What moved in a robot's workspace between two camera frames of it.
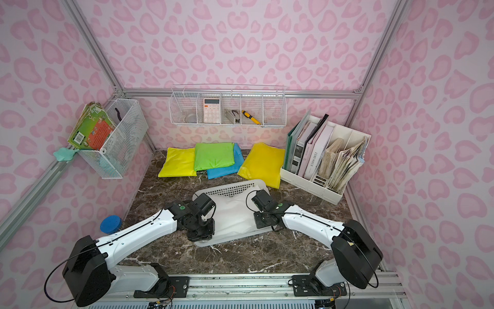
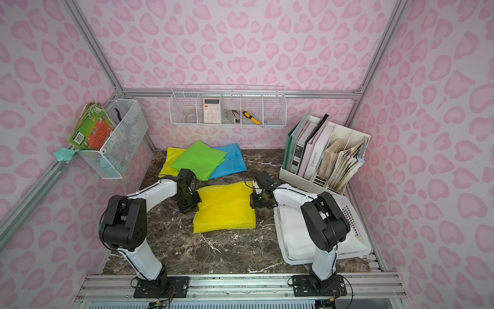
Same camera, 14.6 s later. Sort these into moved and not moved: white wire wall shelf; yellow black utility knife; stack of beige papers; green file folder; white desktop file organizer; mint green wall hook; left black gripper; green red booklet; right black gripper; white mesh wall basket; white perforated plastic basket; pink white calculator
Moved: white perforated plastic basket; left black gripper; right black gripper
Not moved: yellow black utility knife; stack of beige papers; white desktop file organizer; green red booklet; green file folder; white mesh wall basket; white wire wall shelf; pink white calculator; mint green wall hook
